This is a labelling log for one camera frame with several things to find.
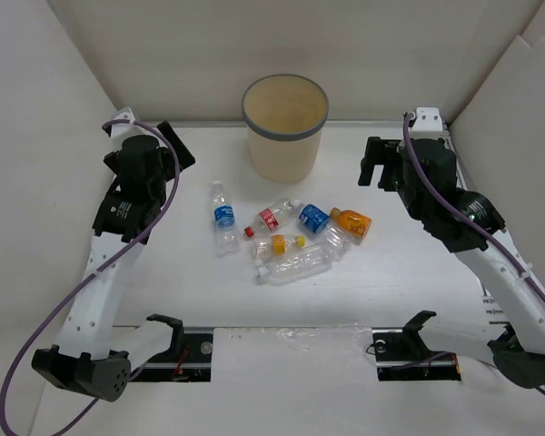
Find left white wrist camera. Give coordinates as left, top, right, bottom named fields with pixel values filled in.
left=102, top=106, right=135, bottom=144

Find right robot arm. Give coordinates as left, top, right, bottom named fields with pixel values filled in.
left=358, top=137, right=545, bottom=389

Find orange juice bottle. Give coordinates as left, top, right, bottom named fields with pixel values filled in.
left=329, top=208, right=372, bottom=244

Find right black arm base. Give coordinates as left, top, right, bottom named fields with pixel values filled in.
left=365, top=328, right=461, bottom=382

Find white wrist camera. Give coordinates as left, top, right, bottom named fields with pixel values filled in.
left=410, top=106, right=444, bottom=134
left=102, top=106, right=135, bottom=144

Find beige bin with grey rim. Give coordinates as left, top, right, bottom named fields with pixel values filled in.
left=242, top=74, right=329, bottom=183

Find clear bottle white cap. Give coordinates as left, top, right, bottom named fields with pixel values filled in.
left=256, top=243, right=335, bottom=286

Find clear bottle red label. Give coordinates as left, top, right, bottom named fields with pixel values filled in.
left=243, top=198, right=295, bottom=239

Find clear bottle large blue label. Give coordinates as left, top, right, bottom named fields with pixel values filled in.
left=295, top=202, right=352, bottom=260

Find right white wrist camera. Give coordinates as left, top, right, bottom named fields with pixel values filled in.
left=410, top=106, right=444, bottom=134

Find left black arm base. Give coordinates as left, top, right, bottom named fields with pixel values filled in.
left=134, top=329, right=213, bottom=383

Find clear bottle yellow cap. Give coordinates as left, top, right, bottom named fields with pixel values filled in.
left=252, top=234, right=306, bottom=263

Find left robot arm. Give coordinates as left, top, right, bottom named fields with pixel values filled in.
left=31, top=119, right=195, bottom=402

